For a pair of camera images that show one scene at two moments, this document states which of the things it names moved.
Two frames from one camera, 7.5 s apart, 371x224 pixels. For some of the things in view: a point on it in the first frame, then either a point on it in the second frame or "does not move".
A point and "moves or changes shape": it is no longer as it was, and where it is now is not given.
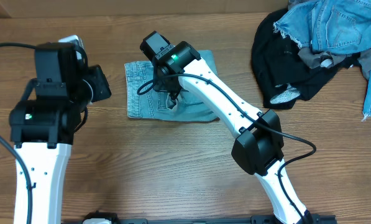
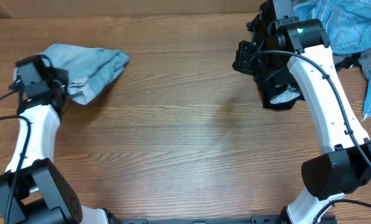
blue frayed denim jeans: [343, 27] does not move
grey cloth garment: [329, 60] does not move
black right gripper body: [171, 98] to [273, 86]
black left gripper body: [101, 88] to [59, 79]
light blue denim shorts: [207, 57] moves or changes shape
